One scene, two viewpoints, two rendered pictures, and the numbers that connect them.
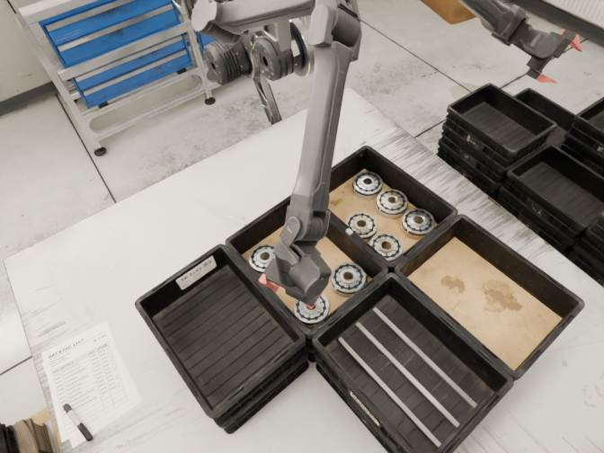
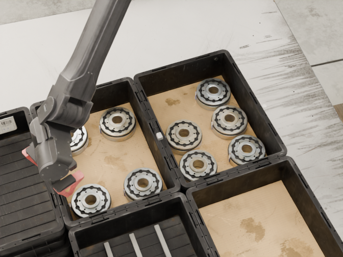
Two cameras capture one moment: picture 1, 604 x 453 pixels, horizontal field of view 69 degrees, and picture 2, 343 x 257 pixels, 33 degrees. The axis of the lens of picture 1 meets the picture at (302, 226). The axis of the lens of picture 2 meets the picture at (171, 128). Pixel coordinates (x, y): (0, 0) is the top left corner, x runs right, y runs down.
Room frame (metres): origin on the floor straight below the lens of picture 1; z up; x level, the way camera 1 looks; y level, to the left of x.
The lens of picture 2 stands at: (-0.10, -0.36, 2.19)
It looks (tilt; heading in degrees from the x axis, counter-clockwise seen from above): 55 degrees down; 13
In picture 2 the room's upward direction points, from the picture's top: 1 degrees clockwise
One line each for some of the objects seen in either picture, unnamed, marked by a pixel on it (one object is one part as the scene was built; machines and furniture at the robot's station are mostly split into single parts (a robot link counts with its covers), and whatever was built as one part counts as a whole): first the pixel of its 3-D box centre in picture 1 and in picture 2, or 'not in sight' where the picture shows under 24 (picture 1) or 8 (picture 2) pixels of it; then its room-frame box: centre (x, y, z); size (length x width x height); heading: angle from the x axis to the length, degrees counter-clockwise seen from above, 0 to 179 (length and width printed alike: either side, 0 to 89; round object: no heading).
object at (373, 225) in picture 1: (360, 225); (184, 134); (0.80, -0.19, 0.86); 0.10 x 0.10 x 0.01
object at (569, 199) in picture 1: (551, 206); not in sight; (1.17, -1.17, 0.31); 0.40 x 0.30 x 0.34; 29
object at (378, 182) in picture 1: (368, 182); (213, 91); (0.97, -0.24, 0.86); 0.10 x 0.10 x 0.01
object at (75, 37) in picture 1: (125, 46); not in sight; (2.43, 0.91, 0.60); 0.72 x 0.03 x 0.56; 119
